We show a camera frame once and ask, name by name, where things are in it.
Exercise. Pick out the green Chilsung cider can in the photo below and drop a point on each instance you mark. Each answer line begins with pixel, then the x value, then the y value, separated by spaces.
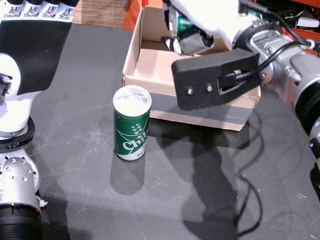
pixel 128 132
pixel 185 25

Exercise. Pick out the orange metal cart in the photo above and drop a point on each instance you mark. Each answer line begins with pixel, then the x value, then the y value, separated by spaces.
pixel 307 33

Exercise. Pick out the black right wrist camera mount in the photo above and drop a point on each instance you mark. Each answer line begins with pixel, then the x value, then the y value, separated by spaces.
pixel 200 80

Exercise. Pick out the white box in cart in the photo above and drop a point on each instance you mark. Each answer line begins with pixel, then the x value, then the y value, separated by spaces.
pixel 306 23

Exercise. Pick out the cardboard box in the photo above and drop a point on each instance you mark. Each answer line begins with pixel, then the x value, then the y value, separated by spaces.
pixel 155 82

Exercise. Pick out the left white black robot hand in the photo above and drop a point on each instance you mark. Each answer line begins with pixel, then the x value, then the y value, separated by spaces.
pixel 30 50

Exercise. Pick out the orange floor plate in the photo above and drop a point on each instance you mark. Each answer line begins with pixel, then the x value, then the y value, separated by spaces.
pixel 130 15

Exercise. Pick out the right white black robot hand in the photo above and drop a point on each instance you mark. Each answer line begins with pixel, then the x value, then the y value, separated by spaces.
pixel 215 17

